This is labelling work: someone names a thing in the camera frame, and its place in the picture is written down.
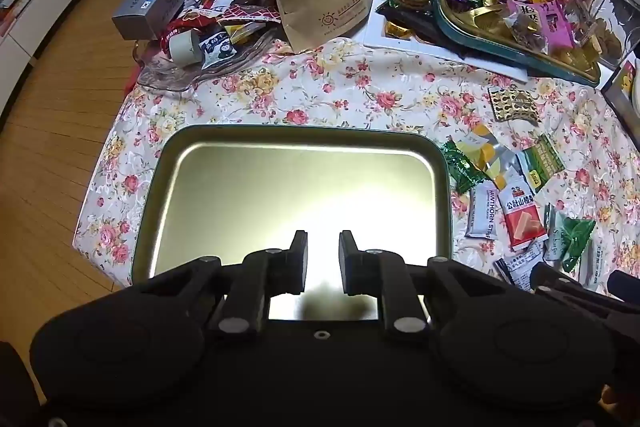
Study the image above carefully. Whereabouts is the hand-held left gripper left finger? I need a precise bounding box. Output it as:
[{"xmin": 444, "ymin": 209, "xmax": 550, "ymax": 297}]
[{"xmin": 135, "ymin": 229, "xmax": 308, "ymax": 342}]

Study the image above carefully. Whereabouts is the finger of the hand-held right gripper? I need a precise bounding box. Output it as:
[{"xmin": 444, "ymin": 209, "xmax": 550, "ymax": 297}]
[
  {"xmin": 607, "ymin": 270, "xmax": 640, "ymax": 300},
  {"xmin": 530, "ymin": 262, "xmax": 640, "ymax": 333}
]

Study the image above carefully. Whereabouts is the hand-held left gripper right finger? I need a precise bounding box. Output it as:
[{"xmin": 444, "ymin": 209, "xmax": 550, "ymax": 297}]
[{"xmin": 339, "ymin": 229, "xmax": 506, "ymax": 342}]

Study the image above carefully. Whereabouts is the yellow green candy packet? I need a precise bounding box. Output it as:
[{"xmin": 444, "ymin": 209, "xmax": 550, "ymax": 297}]
[{"xmin": 555, "ymin": 214, "xmax": 598, "ymax": 273}]

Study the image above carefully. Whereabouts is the white grey candy packet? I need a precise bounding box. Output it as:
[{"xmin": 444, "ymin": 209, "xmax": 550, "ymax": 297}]
[{"xmin": 492, "ymin": 242, "xmax": 546, "ymax": 293}]

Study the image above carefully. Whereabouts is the gold metal tray teal rim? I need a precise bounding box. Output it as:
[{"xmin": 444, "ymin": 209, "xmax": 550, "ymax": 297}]
[{"xmin": 131, "ymin": 124, "xmax": 453, "ymax": 322}]

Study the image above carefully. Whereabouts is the red white snack packet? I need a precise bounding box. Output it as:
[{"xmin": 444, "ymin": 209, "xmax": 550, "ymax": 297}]
[{"xmin": 497, "ymin": 184, "xmax": 548, "ymax": 250}]

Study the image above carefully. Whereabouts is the white hawthorn strip packet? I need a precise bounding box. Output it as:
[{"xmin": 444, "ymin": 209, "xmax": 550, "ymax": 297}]
[{"xmin": 465, "ymin": 179, "xmax": 513, "ymax": 240}]

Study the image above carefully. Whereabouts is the green pea snack packet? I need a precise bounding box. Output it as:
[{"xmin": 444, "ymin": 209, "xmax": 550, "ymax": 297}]
[{"xmin": 515, "ymin": 134, "xmax": 566, "ymax": 192}]

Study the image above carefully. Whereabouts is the dark green candy packet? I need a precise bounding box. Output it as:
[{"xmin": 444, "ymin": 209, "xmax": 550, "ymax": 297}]
[{"xmin": 440, "ymin": 139, "xmax": 493, "ymax": 195}]

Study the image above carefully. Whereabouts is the brown gold patterned snack packet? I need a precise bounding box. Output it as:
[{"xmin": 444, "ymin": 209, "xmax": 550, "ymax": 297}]
[{"xmin": 487, "ymin": 84, "xmax": 542, "ymax": 125}]

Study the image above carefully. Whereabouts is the floral tablecloth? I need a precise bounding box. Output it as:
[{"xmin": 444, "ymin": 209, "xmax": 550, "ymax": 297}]
[{"xmin": 72, "ymin": 34, "xmax": 640, "ymax": 308}]

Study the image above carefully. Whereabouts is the dark box yellow cartoon print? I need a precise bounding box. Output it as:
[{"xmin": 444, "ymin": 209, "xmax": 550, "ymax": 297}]
[{"xmin": 600, "ymin": 49, "xmax": 640, "ymax": 132}]

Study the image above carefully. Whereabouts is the white flat board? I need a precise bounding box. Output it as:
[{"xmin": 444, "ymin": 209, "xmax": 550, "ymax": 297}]
[{"xmin": 362, "ymin": 0, "xmax": 531, "ymax": 82}]

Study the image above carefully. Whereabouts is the white tape roll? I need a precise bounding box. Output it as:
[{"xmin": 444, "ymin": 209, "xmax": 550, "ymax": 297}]
[{"xmin": 167, "ymin": 29, "xmax": 203, "ymax": 65}]

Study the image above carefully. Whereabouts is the black flat box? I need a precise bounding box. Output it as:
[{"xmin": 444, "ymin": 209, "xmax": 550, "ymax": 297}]
[{"xmin": 375, "ymin": 0, "xmax": 451, "ymax": 45}]

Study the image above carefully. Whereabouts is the clear cookie container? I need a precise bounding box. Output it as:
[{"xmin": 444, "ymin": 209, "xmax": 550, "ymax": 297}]
[{"xmin": 570, "ymin": 0, "xmax": 640, "ymax": 70}]

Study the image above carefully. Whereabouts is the clear dried fruit packet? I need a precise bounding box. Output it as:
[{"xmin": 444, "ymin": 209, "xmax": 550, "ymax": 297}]
[{"xmin": 502, "ymin": 14, "xmax": 548, "ymax": 55}]

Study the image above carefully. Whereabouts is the pile of mixed snack packets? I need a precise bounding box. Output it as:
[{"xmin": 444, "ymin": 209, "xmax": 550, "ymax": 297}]
[{"xmin": 160, "ymin": 0, "xmax": 283, "ymax": 70}]

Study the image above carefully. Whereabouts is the pink snack bag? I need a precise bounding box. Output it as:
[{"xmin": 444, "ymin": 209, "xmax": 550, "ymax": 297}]
[{"xmin": 505, "ymin": 0, "xmax": 576, "ymax": 55}]

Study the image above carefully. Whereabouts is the teal gold serving tray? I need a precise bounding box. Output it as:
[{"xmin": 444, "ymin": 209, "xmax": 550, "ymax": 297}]
[{"xmin": 427, "ymin": 0, "xmax": 603, "ymax": 88}]

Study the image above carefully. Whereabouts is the grey cardboard box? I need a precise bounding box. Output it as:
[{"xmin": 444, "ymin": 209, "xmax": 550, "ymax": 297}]
[{"xmin": 111, "ymin": 0, "xmax": 187, "ymax": 42}]

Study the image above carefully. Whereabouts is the white cabinet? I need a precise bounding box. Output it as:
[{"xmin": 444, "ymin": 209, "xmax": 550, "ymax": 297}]
[{"xmin": 0, "ymin": 0, "xmax": 146, "ymax": 118}]

